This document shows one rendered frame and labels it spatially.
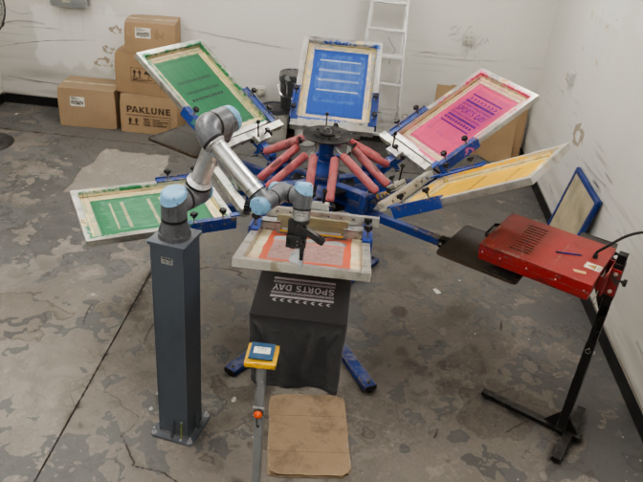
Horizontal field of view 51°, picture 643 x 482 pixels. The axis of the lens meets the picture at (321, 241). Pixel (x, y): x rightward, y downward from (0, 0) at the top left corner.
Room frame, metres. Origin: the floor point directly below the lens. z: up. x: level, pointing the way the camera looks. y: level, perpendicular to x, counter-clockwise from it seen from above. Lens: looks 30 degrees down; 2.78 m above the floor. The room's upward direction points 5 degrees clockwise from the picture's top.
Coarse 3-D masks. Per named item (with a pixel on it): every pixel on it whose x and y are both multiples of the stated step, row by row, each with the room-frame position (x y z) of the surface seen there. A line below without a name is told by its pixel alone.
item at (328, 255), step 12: (336, 240) 2.92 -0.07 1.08; (348, 240) 2.95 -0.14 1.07; (312, 252) 2.66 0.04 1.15; (324, 252) 2.68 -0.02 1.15; (336, 252) 2.70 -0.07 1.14; (348, 252) 2.73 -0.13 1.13; (312, 264) 2.49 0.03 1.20; (324, 264) 2.51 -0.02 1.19; (336, 264) 2.53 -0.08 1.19; (348, 264) 2.55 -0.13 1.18
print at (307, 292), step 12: (276, 276) 2.74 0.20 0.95; (276, 288) 2.64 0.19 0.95; (288, 288) 2.65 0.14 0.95; (300, 288) 2.66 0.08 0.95; (312, 288) 2.67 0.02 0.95; (324, 288) 2.68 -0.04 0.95; (276, 300) 2.54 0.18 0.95; (288, 300) 2.55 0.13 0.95; (300, 300) 2.56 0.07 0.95; (312, 300) 2.57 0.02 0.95; (324, 300) 2.58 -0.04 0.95
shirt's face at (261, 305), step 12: (264, 276) 2.73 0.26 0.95; (288, 276) 2.75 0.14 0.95; (300, 276) 2.76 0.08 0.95; (312, 276) 2.77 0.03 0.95; (264, 288) 2.63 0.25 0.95; (336, 288) 2.69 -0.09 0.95; (348, 288) 2.70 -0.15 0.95; (264, 300) 2.53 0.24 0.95; (336, 300) 2.59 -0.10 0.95; (252, 312) 2.43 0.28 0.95; (264, 312) 2.44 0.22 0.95; (276, 312) 2.45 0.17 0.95; (288, 312) 2.46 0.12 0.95; (300, 312) 2.47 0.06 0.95; (312, 312) 2.48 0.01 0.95; (324, 312) 2.49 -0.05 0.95; (336, 312) 2.50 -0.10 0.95
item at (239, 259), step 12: (252, 240) 2.66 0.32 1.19; (240, 252) 2.45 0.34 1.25; (240, 264) 2.36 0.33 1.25; (252, 264) 2.36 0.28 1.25; (264, 264) 2.36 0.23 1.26; (276, 264) 2.36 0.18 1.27; (288, 264) 2.36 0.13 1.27; (324, 276) 2.34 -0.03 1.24; (336, 276) 2.34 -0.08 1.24; (348, 276) 2.34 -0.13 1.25; (360, 276) 2.34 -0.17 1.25
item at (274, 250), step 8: (272, 232) 2.94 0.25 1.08; (272, 240) 2.80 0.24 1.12; (280, 240) 2.82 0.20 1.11; (264, 248) 2.66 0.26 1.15; (272, 248) 2.67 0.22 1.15; (280, 248) 2.69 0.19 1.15; (288, 248) 2.70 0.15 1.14; (264, 256) 2.53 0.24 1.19; (272, 256) 2.54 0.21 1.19; (280, 256) 2.55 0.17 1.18; (288, 256) 2.57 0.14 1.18; (304, 256) 2.59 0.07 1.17
